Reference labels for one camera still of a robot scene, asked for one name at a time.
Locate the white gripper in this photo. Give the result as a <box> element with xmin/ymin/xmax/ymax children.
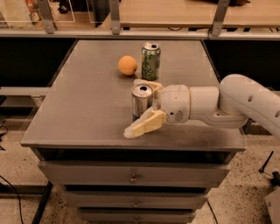
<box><xmin>123</xmin><ymin>79</ymin><xmax>190</xmax><ymax>138</ymax></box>

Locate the silver blue redbull can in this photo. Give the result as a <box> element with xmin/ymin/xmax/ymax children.
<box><xmin>131</xmin><ymin>84</ymin><xmax>153</xmax><ymax>121</ymax></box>

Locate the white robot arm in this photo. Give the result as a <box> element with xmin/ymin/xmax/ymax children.
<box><xmin>124</xmin><ymin>74</ymin><xmax>280</xmax><ymax>138</ymax></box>

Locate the green soda can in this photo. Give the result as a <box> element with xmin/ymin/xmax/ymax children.
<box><xmin>141</xmin><ymin>42</ymin><xmax>161</xmax><ymax>81</ymax></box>

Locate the orange fruit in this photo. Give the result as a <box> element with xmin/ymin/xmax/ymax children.
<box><xmin>118</xmin><ymin>56</ymin><xmax>137</xmax><ymax>76</ymax></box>

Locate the wooden background table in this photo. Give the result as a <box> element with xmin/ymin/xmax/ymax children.
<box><xmin>100</xmin><ymin>0</ymin><xmax>280</xmax><ymax>29</ymax></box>

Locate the top drawer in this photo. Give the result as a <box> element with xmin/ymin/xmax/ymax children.
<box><xmin>38</xmin><ymin>161</ymin><xmax>229</xmax><ymax>188</ymax></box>

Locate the drawer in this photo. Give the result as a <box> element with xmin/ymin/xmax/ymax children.
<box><xmin>77</xmin><ymin>209</ymin><xmax>195</xmax><ymax>224</ymax></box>
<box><xmin>38</xmin><ymin>161</ymin><xmax>229</xmax><ymax>188</ymax></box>
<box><xmin>64</xmin><ymin>191</ymin><xmax>207</xmax><ymax>210</ymax></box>

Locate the middle drawer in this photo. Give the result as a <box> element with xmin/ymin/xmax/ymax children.
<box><xmin>64</xmin><ymin>191</ymin><xmax>207</xmax><ymax>210</ymax></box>

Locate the bottom drawer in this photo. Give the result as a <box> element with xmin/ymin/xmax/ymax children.
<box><xmin>77</xmin><ymin>209</ymin><xmax>195</xmax><ymax>224</ymax></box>

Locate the black antenna device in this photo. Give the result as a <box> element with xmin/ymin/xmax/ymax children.
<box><xmin>257</xmin><ymin>150</ymin><xmax>280</xmax><ymax>187</ymax></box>

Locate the metal railing frame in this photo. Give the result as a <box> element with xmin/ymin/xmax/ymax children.
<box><xmin>0</xmin><ymin>0</ymin><xmax>280</xmax><ymax>40</ymax></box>

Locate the black floor cable left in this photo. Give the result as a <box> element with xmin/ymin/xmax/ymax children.
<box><xmin>0</xmin><ymin>175</ymin><xmax>25</xmax><ymax>224</ymax></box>

